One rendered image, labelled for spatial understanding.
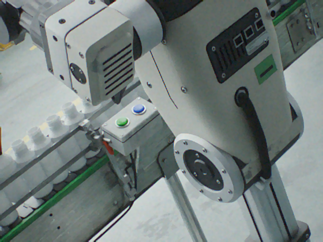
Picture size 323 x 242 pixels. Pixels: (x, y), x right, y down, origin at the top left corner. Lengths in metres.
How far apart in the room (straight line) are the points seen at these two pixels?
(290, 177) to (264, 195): 1.87
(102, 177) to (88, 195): 0.06
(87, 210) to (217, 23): 0.88
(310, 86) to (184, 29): 2.85
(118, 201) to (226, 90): 0.84
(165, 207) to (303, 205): 0.72
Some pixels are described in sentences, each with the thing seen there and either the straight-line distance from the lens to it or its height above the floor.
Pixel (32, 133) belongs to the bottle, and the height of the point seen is 1.16.
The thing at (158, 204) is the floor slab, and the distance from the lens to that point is 3.29.
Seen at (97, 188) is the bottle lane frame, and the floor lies 0.94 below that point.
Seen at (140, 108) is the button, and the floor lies 1.12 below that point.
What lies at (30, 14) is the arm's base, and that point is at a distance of 0.98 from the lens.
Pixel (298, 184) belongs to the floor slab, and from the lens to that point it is 3.06.
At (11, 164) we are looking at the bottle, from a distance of 1.66.
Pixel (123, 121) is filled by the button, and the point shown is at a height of 1.12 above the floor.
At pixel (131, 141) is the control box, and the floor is 1.06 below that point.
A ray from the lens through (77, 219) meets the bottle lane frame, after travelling 1.76.
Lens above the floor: 1.81
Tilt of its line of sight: 27 degrees down
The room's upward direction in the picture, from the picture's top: 24 degrees counter-clockwise
